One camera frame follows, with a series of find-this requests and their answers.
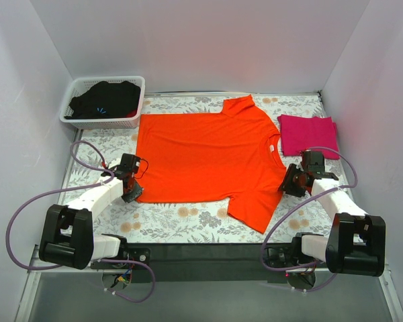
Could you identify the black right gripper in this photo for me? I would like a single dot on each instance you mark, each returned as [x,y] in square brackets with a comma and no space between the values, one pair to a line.
[289,185]

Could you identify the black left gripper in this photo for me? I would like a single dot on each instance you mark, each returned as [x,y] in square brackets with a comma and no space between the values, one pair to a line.
[133,193]

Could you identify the orange t shirt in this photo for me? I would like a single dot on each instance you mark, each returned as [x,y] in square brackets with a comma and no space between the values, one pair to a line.
[205,157]

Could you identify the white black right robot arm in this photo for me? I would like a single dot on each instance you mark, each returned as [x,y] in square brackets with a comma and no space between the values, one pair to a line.
[356,242]

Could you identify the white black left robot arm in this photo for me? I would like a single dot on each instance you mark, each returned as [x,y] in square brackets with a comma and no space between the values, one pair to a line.
[68,238]

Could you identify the folded magenta t shirt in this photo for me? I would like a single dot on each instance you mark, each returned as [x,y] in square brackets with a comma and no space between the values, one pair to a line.
[301,133]

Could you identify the black t shirt in basket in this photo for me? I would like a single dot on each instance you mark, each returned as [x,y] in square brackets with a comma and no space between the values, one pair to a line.
[106,101]

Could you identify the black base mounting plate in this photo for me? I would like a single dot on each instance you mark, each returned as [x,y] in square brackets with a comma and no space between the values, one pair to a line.
[210,263]

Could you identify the white plastic laundry basket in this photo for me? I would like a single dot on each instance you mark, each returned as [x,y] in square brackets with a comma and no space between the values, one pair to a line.
[82,85]

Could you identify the aluminium frame rail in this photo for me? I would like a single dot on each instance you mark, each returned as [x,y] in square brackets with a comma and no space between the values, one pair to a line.
[276,256]

